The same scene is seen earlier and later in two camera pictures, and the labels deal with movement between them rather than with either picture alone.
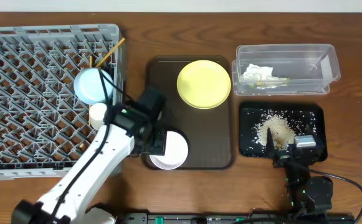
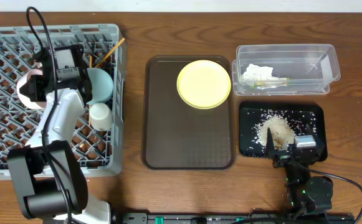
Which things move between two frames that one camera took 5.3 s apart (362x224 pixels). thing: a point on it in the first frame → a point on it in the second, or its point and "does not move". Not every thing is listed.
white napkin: (255, 72) does not move
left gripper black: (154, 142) → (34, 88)
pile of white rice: (283, 134) does not move
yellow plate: (204, 84) does not move
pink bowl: (176, 152) → (33, 104)
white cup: (97, 112) does not move
